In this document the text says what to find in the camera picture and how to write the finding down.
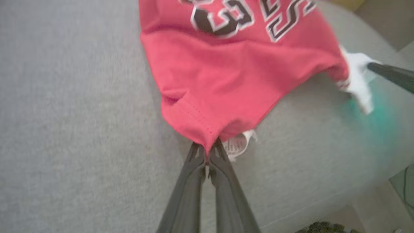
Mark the red basketball jersey white trim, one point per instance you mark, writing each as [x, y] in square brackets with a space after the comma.
[226, 81]

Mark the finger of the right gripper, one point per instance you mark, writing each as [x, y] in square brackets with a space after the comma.
[397, 77]

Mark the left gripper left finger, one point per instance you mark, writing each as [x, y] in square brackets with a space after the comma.
[187, 194]

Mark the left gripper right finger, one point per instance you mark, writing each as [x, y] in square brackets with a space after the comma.
[229, 200]

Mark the grey fabric sofa seat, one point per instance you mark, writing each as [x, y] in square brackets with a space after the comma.
[64, 113]

